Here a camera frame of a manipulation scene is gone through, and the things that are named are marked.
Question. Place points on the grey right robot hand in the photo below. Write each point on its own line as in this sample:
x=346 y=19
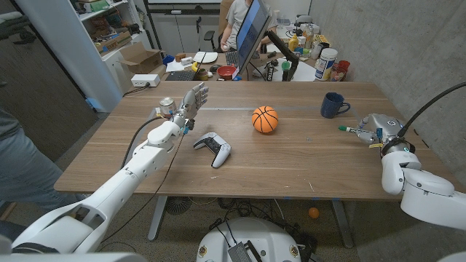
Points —
x=386 y=127

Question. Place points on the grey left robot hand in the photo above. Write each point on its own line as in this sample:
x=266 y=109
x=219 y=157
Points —
x=193 y=102

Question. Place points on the black gloved person hand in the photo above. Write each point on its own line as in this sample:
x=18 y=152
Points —
x=11 y=29

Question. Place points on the green and white marker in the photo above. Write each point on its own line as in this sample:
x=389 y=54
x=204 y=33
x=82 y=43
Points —
x=346 y=129

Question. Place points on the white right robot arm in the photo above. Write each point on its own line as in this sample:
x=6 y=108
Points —
x=426 y=193

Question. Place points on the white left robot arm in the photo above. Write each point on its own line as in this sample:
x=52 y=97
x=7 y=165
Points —
x=145 y=162

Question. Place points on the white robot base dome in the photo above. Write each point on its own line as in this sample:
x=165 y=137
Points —
x=255 y=236

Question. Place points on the white game controller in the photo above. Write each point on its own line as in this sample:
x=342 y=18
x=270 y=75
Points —
x=218 y=153

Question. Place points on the red cup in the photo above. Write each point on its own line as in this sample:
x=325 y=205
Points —
x=344 y=66

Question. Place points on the orange basketball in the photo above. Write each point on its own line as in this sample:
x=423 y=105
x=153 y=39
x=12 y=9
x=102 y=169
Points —
x=265 y=119

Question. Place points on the dark laptop keyboard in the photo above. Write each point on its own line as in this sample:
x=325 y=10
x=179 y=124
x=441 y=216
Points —
x=180 y=75

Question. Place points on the yellow banana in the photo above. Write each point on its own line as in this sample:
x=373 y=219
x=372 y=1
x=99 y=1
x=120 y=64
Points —
x=194 y=66

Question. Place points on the dark computer mouse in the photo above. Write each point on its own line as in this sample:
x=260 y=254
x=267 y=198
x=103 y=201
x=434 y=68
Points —
x=215 y=68

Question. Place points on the red bowl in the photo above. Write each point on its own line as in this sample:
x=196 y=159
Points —
x=226 y=72

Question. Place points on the white plate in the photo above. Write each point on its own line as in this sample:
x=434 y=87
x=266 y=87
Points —
x=205 y=57

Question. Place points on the white power strip box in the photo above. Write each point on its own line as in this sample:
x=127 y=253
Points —
x=145 y=80

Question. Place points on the black keyboard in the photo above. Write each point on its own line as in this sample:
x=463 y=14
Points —
x=231 y=58

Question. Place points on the navy blue mug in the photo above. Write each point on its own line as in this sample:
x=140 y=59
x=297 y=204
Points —
x=331 y=105

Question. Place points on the white shelf unit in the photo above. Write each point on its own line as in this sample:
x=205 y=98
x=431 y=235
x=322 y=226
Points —
x=65 y=54

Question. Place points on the open cardboard box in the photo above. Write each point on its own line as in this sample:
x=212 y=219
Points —
x=142 y=60

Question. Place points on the black office chair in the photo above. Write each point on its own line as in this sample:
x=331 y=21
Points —
x=209 y=36

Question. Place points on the black can with print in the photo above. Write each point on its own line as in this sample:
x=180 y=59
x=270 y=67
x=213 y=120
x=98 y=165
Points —
x=270 y=72

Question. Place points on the white wipes canister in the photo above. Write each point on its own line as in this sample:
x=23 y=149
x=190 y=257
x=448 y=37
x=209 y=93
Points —
x=325 y=63

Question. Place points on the black computer monitor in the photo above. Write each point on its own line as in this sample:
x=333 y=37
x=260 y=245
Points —
x=251 y=32

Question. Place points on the seated person in grey shirt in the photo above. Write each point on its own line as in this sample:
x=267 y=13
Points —
x=236 y=14

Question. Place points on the green capped bottle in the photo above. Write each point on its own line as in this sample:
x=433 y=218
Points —
x=286 y=71

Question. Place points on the black framed whiteboard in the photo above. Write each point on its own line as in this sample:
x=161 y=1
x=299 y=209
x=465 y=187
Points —
x=160 y=9

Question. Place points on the printed brown box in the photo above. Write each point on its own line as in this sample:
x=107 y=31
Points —
x=113 y=41

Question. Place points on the grey table leg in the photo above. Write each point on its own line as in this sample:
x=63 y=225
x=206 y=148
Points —
x=157 y=218
x=343 y=223

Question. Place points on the small orange ball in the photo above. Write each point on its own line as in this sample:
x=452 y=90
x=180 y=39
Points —
x=314 y=213

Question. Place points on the yellow mustard bottle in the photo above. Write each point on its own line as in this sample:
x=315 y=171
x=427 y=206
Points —
x=293 y=43

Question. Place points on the standing person in jeans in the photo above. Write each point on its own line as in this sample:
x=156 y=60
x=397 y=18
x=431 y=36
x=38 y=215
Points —
x=25 y=163

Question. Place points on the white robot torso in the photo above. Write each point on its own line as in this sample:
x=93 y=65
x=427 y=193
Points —
x=73 y=257

